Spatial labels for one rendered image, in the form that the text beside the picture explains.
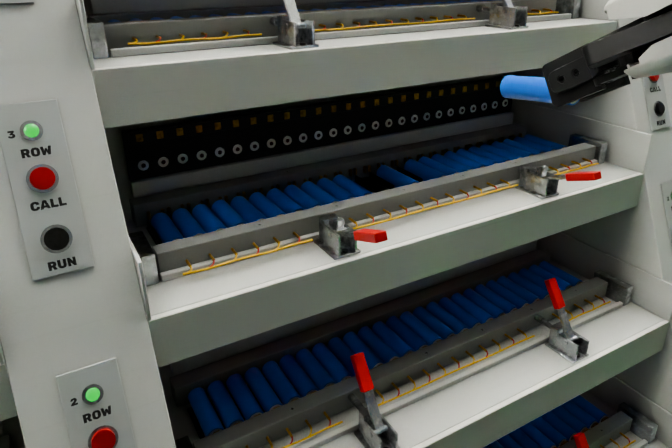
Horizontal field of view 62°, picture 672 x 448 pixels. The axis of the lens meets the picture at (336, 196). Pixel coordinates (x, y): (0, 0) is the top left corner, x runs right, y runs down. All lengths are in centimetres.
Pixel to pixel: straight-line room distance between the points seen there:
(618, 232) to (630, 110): 16
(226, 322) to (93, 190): 15
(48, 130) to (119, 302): 13
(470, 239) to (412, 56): 19
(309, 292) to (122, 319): 15
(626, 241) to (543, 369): 23
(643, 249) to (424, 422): 38
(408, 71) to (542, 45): 19
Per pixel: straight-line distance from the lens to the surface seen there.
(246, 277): 49
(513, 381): 67
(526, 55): 68
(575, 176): 64
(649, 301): 84
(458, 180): 63
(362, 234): 46
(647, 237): 81
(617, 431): 89
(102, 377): 45
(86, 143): 44
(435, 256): 56
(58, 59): 46
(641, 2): 35
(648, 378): 89
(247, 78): 49
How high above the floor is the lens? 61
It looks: 3 degrees down
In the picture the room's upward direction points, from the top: 12 degrees counter-clockwise
